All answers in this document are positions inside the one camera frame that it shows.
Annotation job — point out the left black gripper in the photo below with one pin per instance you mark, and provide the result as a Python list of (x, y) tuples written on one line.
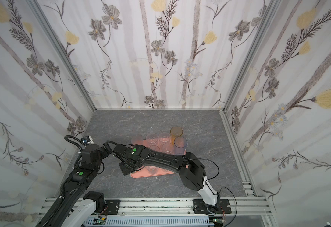
[(84, 146)]

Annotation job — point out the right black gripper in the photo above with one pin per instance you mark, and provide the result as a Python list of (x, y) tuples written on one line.
[(126, 169)]

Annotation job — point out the clear faceted short glass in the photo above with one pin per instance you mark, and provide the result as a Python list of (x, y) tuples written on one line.
[(167, 148)]

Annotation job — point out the pink plastic tray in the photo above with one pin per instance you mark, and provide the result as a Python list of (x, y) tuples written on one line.
[(142, 173)]

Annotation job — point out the clear round glass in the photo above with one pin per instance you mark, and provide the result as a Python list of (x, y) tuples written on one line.
[(164, 138)]

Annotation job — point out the blue frosted glass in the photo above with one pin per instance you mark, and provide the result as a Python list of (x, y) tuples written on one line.
[(180, 144)]

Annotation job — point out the yellow transparent glass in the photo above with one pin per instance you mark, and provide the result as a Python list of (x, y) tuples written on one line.
[(175, 132)]

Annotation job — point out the pink faceted glass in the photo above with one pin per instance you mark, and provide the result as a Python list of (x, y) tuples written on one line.
[(137, 140)]

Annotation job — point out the clear tall faceted glass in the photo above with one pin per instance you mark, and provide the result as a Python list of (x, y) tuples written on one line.
[(155, 148)]

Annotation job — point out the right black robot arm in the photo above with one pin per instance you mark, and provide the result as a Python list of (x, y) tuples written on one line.
[(189, 168)]

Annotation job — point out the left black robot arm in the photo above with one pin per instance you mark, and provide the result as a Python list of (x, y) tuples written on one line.
[(85, 169)]

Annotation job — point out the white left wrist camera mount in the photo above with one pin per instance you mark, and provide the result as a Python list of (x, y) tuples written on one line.
[(87, 140)]

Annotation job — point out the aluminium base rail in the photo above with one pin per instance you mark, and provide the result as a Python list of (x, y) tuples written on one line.
[(147, 207)]

